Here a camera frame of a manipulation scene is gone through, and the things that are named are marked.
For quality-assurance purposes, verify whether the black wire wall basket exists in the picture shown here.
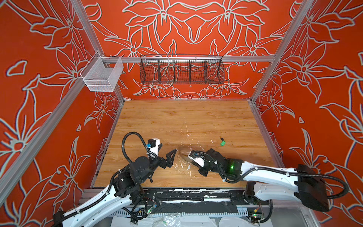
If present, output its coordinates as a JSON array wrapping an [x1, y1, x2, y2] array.
[[140, 54, 225, 85]]

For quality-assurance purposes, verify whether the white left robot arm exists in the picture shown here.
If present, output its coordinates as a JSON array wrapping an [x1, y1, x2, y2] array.
[[53, 149, 177, 227]]

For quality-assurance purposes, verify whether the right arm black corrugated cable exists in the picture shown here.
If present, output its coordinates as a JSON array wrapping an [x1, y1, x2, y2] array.
[[192, 151, 349, 199]]

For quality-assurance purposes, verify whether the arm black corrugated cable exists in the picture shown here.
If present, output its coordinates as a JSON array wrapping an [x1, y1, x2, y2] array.
[[50, 131, 148, 227], [192, 151, 349, 199]]

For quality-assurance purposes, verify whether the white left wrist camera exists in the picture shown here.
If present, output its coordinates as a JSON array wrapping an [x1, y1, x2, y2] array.
[[146, 138, 160, 156]]

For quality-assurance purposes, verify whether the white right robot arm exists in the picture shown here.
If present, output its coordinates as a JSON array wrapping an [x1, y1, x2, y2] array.
[[188, 149, 330, 212]]

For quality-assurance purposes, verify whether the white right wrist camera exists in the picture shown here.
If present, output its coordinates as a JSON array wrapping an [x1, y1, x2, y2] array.
[[188, 150, 205, 167]]

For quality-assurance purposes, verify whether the white wire wall basket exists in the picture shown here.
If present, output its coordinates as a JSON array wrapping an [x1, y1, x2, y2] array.
[[80, 52, 124, 92]]

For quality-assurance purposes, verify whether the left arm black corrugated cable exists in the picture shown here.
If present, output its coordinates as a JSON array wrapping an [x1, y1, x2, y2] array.
[[50, 131, 148, 227]]

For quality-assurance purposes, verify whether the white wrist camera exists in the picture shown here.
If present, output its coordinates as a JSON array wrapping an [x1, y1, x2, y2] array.
[[188, 150, 205, 167], [146, 138, 160, 156]]

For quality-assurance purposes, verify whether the green key tag with key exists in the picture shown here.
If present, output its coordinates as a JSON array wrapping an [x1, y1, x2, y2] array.
[[220, 138, 226, 147]]

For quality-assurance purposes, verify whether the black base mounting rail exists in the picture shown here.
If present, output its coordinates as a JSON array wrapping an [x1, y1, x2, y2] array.
[[144, 187, 272, 217]]

